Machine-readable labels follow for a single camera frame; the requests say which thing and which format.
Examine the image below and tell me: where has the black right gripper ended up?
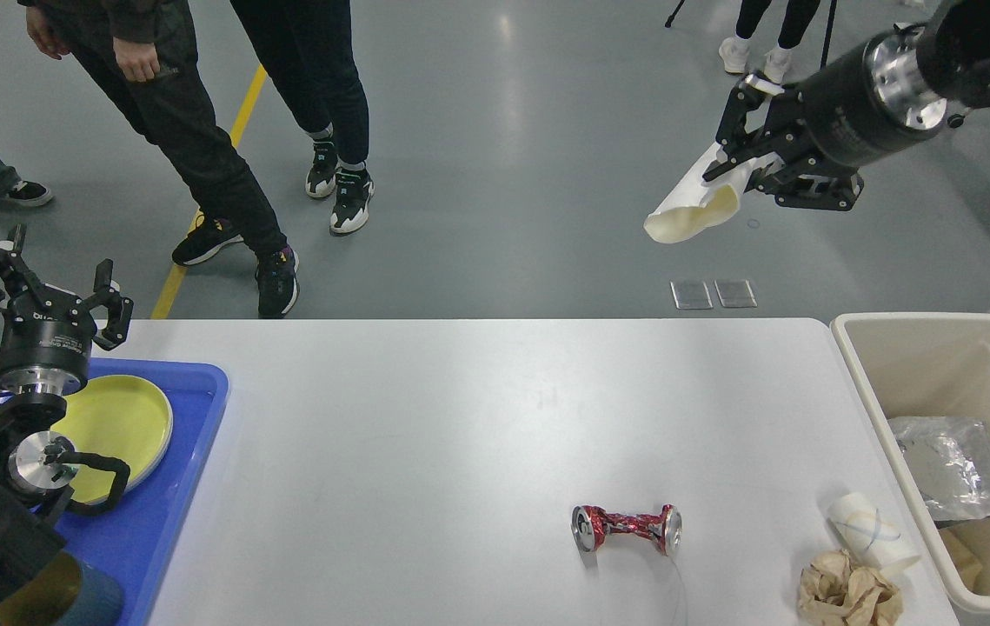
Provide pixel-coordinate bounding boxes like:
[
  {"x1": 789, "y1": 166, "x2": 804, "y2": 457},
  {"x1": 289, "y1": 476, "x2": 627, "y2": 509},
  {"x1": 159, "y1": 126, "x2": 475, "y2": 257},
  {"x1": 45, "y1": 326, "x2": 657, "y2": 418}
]
[{"x1": 702, "y1": 43, "x2": 917, "y2": 211}]

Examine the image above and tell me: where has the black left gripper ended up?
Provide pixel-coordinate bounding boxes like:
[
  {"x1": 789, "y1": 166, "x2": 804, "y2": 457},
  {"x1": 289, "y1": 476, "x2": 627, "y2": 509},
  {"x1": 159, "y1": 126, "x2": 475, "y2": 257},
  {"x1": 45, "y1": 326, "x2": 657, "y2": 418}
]
[{"x1": 0, "y1": 224, "x2": 134, "y2": 392}]

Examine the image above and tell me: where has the yellow plate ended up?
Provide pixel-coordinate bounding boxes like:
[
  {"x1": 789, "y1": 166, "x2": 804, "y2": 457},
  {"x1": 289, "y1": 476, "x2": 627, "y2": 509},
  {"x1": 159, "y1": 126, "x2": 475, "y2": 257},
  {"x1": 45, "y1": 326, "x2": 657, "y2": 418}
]
[{"x1": 52, "y1": 374, "x2": 159, "y2": 463}]

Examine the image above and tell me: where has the teal mug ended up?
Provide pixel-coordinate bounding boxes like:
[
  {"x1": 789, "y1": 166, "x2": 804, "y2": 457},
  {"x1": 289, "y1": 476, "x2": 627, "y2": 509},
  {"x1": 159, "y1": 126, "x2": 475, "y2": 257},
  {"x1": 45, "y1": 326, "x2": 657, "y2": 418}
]
[{"x1": 0, "y1": 551, "x2": 124, "y2": 625}]

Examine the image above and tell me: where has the silver foil bag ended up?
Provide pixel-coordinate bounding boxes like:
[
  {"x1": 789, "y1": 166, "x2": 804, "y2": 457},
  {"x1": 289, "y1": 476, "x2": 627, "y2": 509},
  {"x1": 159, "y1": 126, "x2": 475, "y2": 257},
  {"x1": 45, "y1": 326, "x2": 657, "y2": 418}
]
[{"x1": 887, "y1": 416, "x2": 990, "y2": 529}]

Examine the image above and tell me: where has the crushed white paper cup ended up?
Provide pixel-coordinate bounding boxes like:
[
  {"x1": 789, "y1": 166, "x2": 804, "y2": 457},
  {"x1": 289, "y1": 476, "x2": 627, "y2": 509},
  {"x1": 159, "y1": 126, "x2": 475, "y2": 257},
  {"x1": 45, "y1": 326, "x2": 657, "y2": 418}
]
[{"x1": 826, "y1": 492, "x2": 922, "y2": 577}]

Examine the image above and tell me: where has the crushed red can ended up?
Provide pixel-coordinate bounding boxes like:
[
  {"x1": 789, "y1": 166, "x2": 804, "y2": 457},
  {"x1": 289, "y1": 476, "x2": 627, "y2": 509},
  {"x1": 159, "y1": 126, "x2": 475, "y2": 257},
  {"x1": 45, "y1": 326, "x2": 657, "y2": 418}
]
[{"x1": 570, "y1": 504, "x2": 684, "y2": 557}]

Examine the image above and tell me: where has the paper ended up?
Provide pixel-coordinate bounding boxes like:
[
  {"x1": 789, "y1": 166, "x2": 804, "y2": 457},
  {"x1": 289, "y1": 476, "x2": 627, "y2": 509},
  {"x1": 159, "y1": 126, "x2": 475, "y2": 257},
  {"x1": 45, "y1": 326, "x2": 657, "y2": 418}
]
[{"x1": 796, "y1": 550, "x2": 905, "y2": 625}]

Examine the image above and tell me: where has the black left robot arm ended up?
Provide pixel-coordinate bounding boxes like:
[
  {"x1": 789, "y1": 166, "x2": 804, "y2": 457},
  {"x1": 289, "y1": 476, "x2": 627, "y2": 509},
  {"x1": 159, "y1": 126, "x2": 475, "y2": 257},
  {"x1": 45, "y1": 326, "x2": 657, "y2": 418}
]
[{"x1": 0, "y1": 224, "x2": 133, "y2": 602}]

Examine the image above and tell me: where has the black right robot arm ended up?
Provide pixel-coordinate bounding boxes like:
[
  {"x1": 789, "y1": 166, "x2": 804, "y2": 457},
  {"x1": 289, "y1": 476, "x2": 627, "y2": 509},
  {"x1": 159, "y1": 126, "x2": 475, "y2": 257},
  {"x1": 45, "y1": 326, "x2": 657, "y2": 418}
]
[{"x1": 701, "y1": 1, "x2": 990, "y2": 211}]

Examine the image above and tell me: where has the person with white sneakers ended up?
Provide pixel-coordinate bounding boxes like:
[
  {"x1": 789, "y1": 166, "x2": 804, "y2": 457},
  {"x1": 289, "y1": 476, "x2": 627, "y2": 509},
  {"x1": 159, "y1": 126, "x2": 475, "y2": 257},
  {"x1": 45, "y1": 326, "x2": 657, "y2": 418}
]
[{"x1": 718, "y1": 0, "x2": 822, "y2": 86}]

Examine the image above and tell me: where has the silver floor plate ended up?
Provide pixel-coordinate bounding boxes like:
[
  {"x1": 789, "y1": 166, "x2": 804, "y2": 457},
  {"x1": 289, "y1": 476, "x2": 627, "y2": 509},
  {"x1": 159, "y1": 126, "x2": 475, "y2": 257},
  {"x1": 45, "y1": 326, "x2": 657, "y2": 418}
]
[
  {"x1": 670, "y1": 280, "x2": 714, "y2": 310},
  {"x1": 714, "y1": 280, "x2": 758, "y2": 309}
]

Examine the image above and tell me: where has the blue plastic tray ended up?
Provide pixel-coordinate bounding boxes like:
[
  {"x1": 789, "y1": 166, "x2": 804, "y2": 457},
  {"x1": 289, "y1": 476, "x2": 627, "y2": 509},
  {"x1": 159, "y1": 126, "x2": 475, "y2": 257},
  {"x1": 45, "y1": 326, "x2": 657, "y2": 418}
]
[{"x1": 55, "y1": 359, "x2": 229, "y2": 625}]

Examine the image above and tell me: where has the person in black clothes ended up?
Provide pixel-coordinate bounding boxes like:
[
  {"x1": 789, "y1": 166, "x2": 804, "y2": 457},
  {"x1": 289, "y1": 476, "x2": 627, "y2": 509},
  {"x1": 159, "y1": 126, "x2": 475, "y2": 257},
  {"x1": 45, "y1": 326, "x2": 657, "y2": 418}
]
[{"x1": 23, "y1": 1, "x2": 300, "y2": 318}]

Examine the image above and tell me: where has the beige plastic bin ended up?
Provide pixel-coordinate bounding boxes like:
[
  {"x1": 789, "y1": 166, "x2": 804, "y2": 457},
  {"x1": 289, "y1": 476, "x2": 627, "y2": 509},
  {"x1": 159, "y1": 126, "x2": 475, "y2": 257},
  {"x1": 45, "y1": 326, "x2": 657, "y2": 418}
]
[{"x1": 831, "y1": 312, "x2": 990, "y2": 614}]

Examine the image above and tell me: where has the person with black green sneakers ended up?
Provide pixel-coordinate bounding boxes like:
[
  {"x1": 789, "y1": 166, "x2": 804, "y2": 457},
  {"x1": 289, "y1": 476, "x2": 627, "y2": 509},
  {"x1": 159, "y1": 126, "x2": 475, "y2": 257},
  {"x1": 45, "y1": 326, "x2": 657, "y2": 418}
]
[{"x1": 231, "y1": 1, "x2": 373, "y2": 236}]

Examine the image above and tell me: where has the brown box in bin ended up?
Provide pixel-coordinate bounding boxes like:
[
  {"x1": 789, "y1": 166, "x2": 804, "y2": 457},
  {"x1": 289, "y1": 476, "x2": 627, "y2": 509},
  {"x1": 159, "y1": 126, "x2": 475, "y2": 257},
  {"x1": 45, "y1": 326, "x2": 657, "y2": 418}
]
[{"x1": 937, "y1": 528, "x2": 983, "y2": 593}]

